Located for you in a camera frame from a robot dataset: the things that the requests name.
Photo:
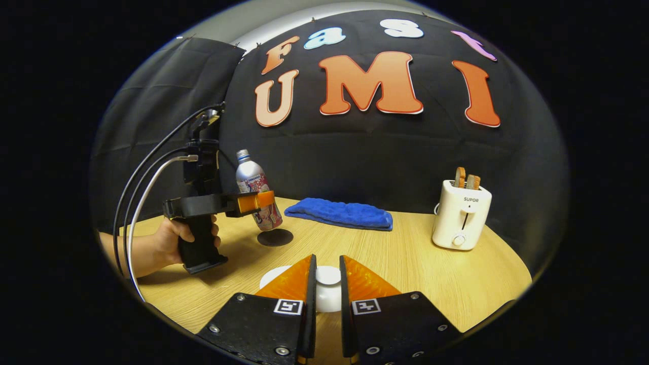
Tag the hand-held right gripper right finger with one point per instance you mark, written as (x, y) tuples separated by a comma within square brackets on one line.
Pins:
[(375, 327)]

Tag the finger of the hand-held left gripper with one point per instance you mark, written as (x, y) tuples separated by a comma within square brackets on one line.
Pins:
[(256, 202)]

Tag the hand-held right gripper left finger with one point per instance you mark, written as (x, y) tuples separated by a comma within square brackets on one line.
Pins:
[(291, 324)]

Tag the silver water bottle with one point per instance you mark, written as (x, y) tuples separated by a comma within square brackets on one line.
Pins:
[(251, 180)]

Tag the dark round coaster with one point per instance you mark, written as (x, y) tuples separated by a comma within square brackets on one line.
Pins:
[(275, 238)]

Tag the white teacup lid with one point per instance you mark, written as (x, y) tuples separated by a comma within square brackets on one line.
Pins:
[(328, 298)]

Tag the white saucer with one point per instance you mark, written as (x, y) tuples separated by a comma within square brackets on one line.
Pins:
[(267, 281)]

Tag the blue towel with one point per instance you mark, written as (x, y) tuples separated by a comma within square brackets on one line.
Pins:
[(339, 213)]

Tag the white toaster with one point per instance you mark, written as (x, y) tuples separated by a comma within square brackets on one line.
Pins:
[(461, 218)]

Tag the toasted bread slice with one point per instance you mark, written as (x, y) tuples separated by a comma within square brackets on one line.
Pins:
[(473, 182), (460, 177)]

